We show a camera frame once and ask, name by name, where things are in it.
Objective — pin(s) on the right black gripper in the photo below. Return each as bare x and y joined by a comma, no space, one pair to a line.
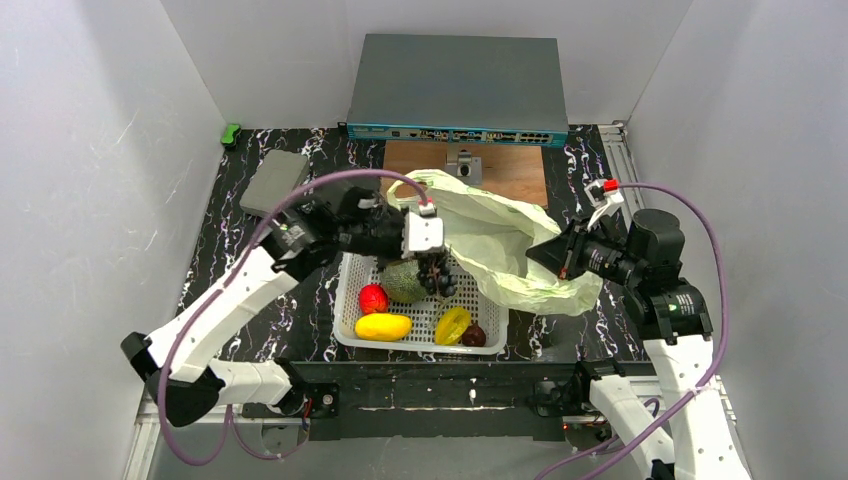
571,251

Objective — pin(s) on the light green plastic bag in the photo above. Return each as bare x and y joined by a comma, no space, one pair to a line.
488,235

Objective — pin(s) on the dark fake grapes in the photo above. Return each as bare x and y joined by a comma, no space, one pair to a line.
435,275

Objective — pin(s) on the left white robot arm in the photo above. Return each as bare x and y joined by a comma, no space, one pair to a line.
178,362

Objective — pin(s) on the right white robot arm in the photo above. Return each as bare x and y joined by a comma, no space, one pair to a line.
691,438

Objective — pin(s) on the dark red fake fruit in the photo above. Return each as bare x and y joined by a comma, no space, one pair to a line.
474,336

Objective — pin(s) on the yellow fake banana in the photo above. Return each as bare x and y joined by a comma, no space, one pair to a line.
451,326

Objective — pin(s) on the green fake melon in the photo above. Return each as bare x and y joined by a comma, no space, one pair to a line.
400,282

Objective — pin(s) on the red fake strawberry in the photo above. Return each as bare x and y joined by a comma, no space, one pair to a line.
373,299

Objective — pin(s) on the yellow fake mango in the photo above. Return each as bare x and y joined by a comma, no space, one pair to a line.
383,327

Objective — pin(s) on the brown wooden board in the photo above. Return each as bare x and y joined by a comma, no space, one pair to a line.
514,172

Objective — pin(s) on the white plastic basket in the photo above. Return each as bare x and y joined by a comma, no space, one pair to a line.
355,272

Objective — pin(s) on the grey rectangular case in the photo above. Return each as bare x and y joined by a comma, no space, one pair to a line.
279,173

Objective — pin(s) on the green black small tool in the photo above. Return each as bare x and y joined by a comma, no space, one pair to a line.
229,138

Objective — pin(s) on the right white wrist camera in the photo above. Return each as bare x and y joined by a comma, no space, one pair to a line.
605,196

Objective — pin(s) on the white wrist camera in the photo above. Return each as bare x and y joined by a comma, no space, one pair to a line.
423,232
605,196

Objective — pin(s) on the small metal bracket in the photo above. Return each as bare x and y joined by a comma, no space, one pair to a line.
466,167

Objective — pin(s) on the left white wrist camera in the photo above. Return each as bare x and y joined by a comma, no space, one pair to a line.
423,232

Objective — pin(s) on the grey network switch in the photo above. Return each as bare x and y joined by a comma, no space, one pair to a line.
463,89

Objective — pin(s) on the black base frame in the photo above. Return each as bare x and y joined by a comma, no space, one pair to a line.
353,400

